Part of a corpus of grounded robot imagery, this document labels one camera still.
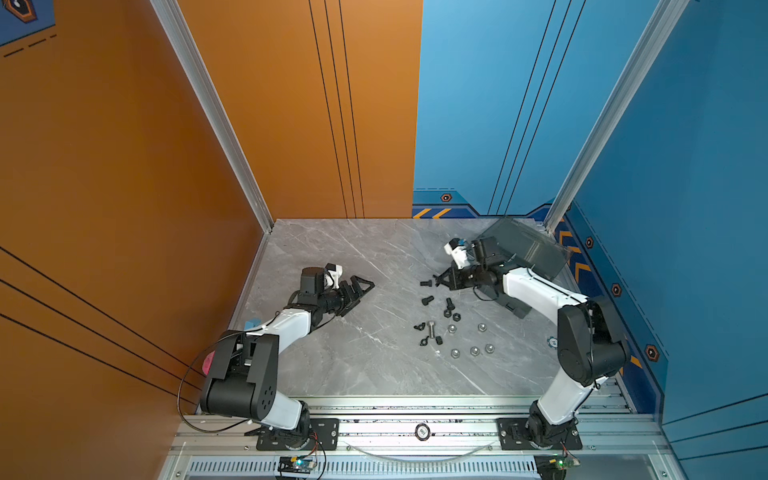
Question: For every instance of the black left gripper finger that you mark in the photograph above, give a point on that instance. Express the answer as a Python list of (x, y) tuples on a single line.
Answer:
[(357, 285), (349, 299)]

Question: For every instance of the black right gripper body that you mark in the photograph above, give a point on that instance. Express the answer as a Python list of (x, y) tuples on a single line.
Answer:
[(474, 272)]

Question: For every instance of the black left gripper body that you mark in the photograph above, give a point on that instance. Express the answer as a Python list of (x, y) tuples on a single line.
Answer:
[(331, 302)]

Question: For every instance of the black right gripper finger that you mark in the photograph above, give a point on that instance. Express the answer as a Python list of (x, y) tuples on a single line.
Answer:
[(449, 273), (456, 284)]

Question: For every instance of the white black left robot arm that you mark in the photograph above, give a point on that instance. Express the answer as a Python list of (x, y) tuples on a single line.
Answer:
[(242, 380)]

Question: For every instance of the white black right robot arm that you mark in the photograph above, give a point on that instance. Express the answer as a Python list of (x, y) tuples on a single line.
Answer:
[(591, 344)]

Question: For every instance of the clear grey compartment organizer box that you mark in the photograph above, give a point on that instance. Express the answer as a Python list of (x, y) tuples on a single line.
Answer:
[(510, 243)]

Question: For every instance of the blue cloth piece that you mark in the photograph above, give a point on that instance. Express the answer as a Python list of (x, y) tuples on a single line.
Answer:
[(252, 324)]

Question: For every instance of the pink object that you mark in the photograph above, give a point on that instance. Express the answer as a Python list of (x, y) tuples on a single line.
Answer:
[(207, 363)]

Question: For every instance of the green circuit board left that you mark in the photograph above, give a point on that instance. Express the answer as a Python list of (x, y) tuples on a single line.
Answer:
[(296, 465)]

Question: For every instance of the green circuit board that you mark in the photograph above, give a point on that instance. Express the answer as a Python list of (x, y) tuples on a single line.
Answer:
[(556, 467), (296, 465)]

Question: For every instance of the green circuit board right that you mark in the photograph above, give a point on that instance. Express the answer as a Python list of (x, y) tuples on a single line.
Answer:
[(556, 467)]

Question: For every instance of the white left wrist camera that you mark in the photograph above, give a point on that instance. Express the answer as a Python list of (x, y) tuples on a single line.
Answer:
[(332, 275)]

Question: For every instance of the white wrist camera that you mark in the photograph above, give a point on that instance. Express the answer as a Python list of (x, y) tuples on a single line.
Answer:
[(332, 275), (457, 250)]

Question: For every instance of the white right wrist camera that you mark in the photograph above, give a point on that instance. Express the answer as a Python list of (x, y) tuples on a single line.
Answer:
[(457, 250)]

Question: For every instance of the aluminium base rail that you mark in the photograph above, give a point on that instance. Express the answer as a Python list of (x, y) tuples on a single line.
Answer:
[(423, 437)]

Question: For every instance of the aluminium frame post right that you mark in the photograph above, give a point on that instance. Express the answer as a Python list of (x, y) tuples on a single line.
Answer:
[(652, 40)]

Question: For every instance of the aluminium frame post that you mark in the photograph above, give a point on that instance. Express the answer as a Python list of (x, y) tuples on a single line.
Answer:
[(652, 40), (177, 31)]

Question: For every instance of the aluminium frame post left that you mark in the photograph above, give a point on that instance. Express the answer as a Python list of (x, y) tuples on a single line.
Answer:
[(177, 31)]

